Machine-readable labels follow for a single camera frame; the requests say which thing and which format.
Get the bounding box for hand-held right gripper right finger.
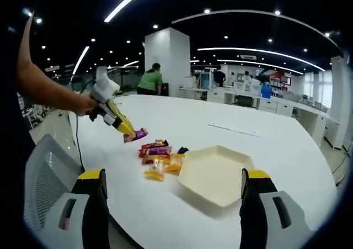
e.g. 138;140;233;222
239;167;312;249

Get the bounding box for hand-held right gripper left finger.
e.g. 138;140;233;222
41;168;111;249

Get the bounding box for red long food bar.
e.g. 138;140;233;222
142;152;172;166
138;142;169;151

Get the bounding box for cream hexagonal container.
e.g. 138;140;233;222
178;145;255;208

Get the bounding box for yellow clear food packet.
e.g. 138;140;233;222
164;153;185;173
143;162;167;182

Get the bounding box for person's left hand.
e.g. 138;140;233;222
73;94;99;118

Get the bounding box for white mesh office chair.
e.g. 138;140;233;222
23;134;85;233

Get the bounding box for white square pillar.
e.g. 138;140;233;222
329;55;349;150
144;27;191;97

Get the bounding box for ceiling light strips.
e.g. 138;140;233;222
70;0;326;78

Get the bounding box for teal framed display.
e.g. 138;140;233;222
200;71;215;89

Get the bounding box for white office workbench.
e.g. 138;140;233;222
179;84;340;147

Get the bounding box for group of ceiling spot lights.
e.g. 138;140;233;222
23;8;331;63

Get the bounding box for black cable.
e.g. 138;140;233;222
74;79;85;170

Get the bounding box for white table cable cover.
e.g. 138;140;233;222
208;119;261;138

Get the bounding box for red wall display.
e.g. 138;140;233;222
269;72;293;88

